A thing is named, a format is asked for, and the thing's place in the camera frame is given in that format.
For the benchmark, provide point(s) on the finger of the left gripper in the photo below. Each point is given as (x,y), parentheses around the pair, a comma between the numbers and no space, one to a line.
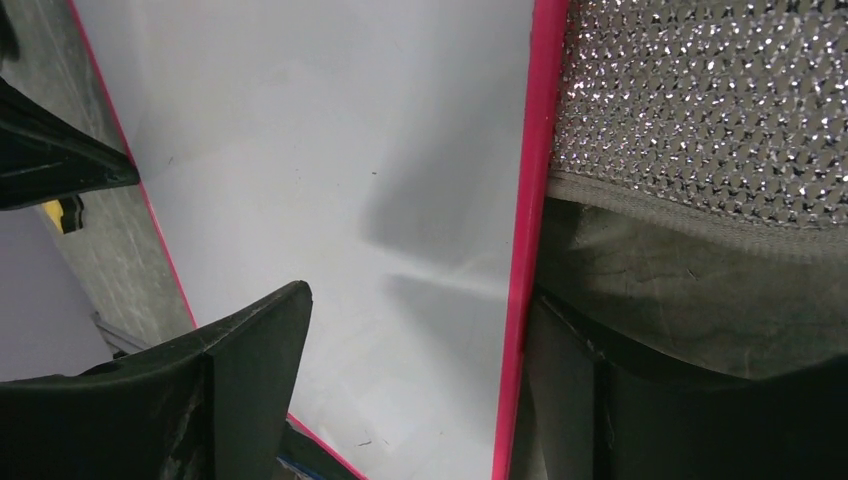
(44,158)

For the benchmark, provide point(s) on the yellow black object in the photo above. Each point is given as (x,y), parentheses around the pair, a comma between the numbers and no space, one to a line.
(65,213)

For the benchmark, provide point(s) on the red framed whiteboard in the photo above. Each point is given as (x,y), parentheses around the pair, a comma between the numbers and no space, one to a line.
(392,154)

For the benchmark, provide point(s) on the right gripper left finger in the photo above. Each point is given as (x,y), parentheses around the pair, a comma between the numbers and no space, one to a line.
(210,404)

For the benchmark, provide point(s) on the aluminium rail frame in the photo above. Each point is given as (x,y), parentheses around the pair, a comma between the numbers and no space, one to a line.
(119,342)

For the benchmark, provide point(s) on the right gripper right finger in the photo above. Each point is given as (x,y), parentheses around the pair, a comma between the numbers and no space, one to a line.
(609,407)

